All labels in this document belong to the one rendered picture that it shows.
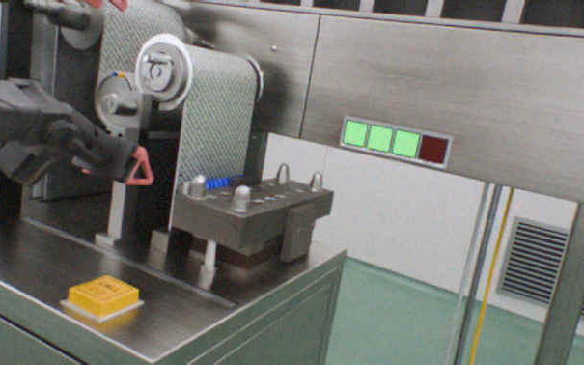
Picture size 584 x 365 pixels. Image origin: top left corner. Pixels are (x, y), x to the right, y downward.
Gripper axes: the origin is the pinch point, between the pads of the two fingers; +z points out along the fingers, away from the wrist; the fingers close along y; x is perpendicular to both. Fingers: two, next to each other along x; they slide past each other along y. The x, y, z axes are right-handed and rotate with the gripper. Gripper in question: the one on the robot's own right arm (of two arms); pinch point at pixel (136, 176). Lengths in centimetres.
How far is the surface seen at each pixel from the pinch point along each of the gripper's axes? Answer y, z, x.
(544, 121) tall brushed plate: 62, 25, 39
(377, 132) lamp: 30, 29, 32
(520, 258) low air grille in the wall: 64, 268, 85
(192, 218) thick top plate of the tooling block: 9.0, 8.4, -2.8
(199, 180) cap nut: 7.9, 6.7, 4.3
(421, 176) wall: -7, 250, 118
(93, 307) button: 11.5, -7.0, -21.9
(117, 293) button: 12.0, -4.4, -19.0
